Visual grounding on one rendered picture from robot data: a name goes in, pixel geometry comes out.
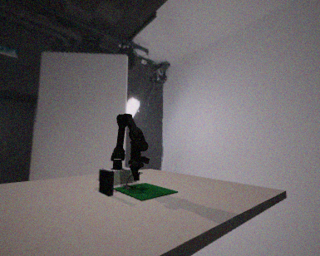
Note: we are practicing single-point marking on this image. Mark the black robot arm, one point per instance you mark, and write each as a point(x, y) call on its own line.
point(138, 142)

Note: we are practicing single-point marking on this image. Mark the green circuit board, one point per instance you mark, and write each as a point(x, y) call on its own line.
point(144, 191)

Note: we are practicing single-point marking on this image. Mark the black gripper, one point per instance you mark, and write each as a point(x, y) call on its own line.
point(134, 163)

